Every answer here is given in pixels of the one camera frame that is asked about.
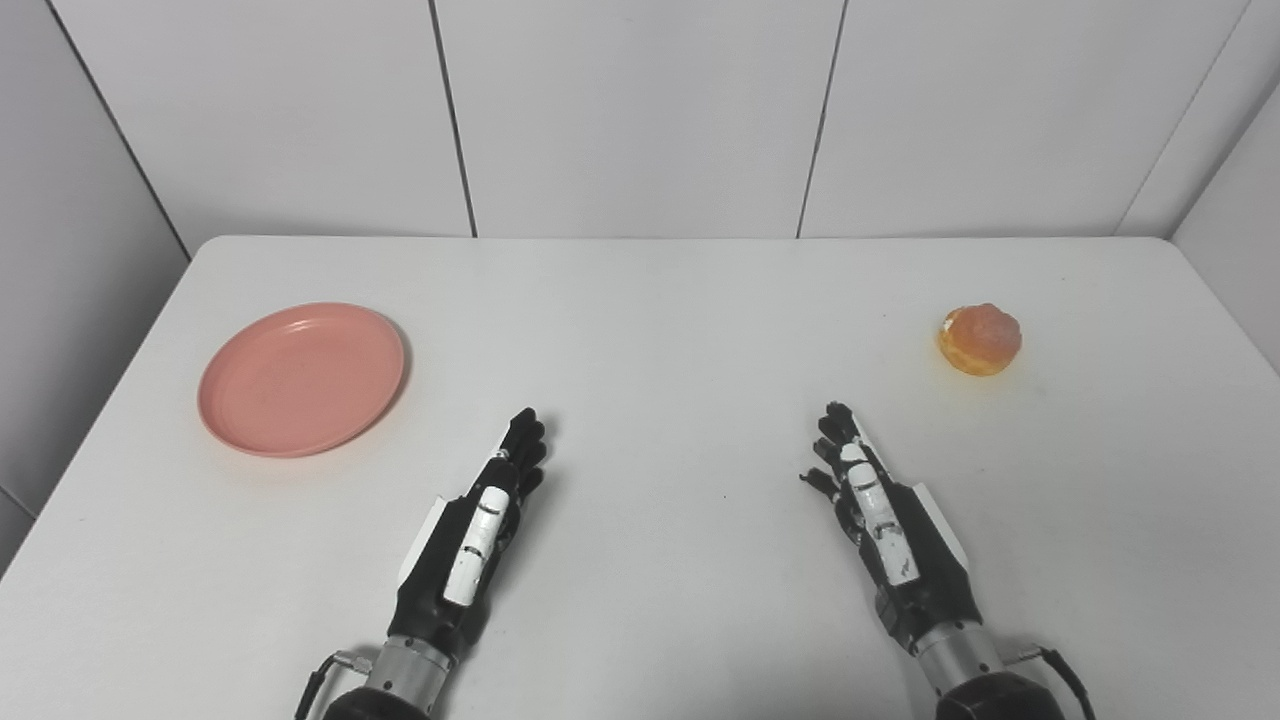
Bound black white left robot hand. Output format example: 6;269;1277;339
388;407;549;658

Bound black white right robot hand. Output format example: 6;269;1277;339
798;402;984;657

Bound pink round plate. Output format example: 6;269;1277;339
197;302;408;459

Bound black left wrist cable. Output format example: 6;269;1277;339
295;650;375;720

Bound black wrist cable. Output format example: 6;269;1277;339
295;650;375;720
1018;647;1099;720

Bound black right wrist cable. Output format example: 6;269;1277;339
1018;647;1099;720

